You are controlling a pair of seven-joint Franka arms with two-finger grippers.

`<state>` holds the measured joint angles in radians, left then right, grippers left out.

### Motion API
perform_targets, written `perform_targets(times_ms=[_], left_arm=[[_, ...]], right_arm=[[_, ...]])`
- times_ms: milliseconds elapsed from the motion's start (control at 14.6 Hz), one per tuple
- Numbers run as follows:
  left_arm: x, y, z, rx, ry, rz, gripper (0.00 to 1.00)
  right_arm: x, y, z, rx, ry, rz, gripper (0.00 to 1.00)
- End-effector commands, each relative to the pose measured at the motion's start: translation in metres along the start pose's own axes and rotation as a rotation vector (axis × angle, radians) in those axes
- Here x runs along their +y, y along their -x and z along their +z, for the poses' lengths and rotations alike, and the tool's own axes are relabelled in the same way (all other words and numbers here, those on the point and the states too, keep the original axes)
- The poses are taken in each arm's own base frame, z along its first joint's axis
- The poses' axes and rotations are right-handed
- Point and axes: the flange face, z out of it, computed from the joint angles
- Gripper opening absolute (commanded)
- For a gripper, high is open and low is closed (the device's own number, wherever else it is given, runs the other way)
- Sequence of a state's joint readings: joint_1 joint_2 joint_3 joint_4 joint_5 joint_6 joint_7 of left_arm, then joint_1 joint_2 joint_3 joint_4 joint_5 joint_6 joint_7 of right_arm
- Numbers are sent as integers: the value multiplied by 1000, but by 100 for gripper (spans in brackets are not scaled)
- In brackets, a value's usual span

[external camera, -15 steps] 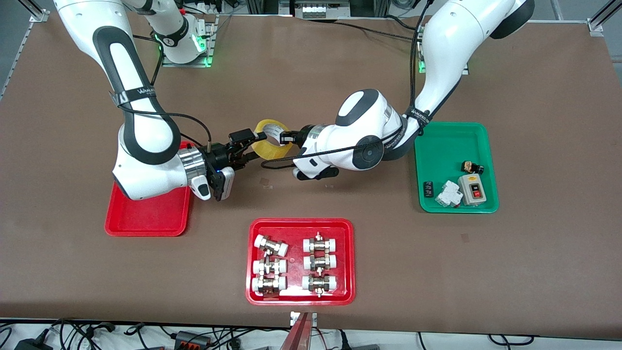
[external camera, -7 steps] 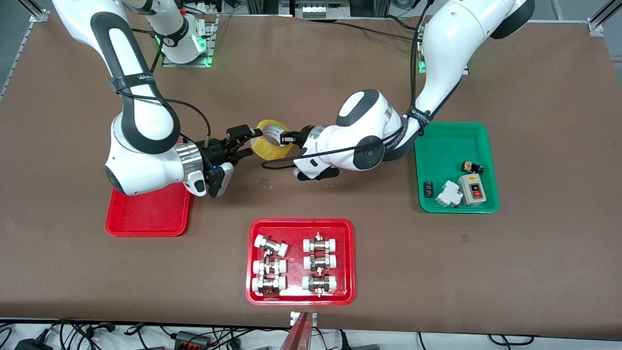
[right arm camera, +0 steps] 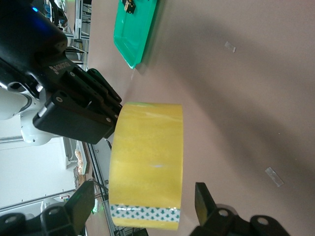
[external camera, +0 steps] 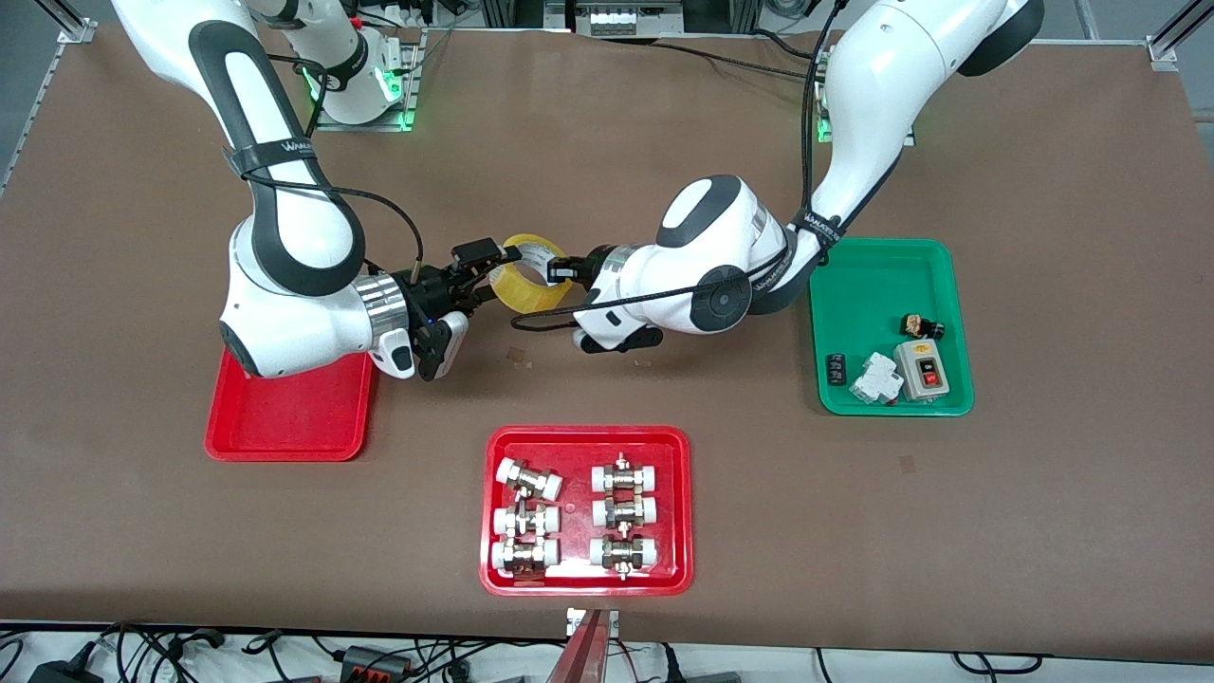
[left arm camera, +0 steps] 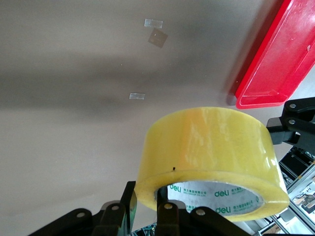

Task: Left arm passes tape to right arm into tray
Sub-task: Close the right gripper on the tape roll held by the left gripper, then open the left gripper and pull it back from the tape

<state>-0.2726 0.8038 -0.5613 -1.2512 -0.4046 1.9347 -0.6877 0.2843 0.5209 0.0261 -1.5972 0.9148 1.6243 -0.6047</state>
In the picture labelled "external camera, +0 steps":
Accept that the thin black table cable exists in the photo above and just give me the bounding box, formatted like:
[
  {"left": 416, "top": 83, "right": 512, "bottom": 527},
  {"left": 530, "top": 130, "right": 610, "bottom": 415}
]
[{"left": 654, "top": 38, "right": 826, "bottom": 82}]

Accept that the white metal pipe fitting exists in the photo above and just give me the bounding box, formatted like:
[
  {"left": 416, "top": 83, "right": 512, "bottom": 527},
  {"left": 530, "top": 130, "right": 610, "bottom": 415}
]
[
  {"left": 589, "top": 533, "right": 660, "bottom": 580},
  {"left": 490, "top": 538, "right": 561, "bottom": 578},
  {"left": 592, "top": 495, "right": 658, "bottom": 530},
  {"left": 591, "top": 455, "right": 660, "bottom": 494},
  {"left": 496, "top": 458, "right": 564, "bottom": 502},
  {"left": 492, "top": 503, "right": 561, "bottom": 539}
]

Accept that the red brown bar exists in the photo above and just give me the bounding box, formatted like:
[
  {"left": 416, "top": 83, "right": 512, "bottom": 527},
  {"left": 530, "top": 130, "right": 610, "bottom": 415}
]
[{"left": 545, "top": 610, "right": 613, "bottom": 683}]

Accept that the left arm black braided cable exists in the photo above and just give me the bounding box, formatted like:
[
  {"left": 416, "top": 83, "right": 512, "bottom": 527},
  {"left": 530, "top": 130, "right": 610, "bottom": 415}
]
[{"left": 510, "top": 0, "right": 850, "bottom": 333}]

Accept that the grey push-button switch box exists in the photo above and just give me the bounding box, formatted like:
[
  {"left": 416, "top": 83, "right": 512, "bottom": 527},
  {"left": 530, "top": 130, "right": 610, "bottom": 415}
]
[{"left": 893, "top": 340, "right": 949, "bottom": 403}]

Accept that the white circuit breaker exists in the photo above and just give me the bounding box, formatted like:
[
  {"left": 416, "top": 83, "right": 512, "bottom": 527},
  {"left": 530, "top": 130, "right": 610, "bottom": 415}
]
[{"left": 849, "top": 353, "right": 904, "bottom": 407}]

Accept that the empty red plastic tray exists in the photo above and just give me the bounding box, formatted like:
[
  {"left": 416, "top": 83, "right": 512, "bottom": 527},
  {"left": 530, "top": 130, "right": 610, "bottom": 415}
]
[{"left": 205, "top": 346, "right": 377, "bottom": 463}]

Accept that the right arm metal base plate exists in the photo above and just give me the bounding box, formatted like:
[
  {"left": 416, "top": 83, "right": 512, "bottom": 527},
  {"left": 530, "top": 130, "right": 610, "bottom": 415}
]
[{"left": 316, "top": 28, "right": 423, "bottom": 132}]

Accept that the green plastic tray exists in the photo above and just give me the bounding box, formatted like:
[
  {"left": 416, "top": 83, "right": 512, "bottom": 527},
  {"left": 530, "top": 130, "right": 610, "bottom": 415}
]
[{"left": 807, "top": 238, "right": 975, "bottom": 417}]

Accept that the aluminium frame profile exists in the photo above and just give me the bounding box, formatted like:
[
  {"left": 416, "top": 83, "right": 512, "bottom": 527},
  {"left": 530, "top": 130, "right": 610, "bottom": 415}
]
[{"left": 1148, "top": 0, "right": 1214, "bottom": 67}]

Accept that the black power adapter plug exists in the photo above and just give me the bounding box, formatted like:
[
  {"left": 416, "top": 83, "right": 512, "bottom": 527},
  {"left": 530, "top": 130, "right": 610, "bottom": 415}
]
[{"left": 28, "top": 659, "right": 105, "bottom": 683}]

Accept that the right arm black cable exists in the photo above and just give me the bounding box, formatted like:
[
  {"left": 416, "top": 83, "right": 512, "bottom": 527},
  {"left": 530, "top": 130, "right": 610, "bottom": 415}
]
[{"left": 268, "top": 55, "right": 425, "bottom": 281}]

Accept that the yellow clear packing tape roll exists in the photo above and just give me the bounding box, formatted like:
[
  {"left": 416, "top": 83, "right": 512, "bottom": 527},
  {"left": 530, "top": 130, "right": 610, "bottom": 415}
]
[{"left": 490, "top": 233, "right": 574, "bottom": 314}]

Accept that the white power strip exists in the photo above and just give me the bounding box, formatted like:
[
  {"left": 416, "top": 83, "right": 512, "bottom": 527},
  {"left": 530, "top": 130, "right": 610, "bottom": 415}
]
[{"left": 574, "top": 0, "right": 686, "bottom": 39}]

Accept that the red tray holding fittings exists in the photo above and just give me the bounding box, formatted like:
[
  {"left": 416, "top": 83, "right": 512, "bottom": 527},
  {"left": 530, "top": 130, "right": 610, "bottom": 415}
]
[{"left": 479, "top": 425, "right": 694, "bottom": 598}]

